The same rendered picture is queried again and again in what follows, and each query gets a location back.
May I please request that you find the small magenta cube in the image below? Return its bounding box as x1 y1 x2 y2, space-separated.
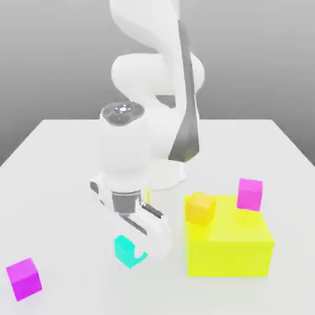
236 178 263 212
6 257 43 302

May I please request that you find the large yellow box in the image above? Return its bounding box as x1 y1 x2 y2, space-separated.
183 194 276 278

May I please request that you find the small orange cube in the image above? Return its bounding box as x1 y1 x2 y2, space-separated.
185 191 217 226

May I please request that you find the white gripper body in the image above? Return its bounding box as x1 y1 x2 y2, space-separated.
113 209 172 261

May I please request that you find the small cyan cube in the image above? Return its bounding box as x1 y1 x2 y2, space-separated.
113 234 149 269

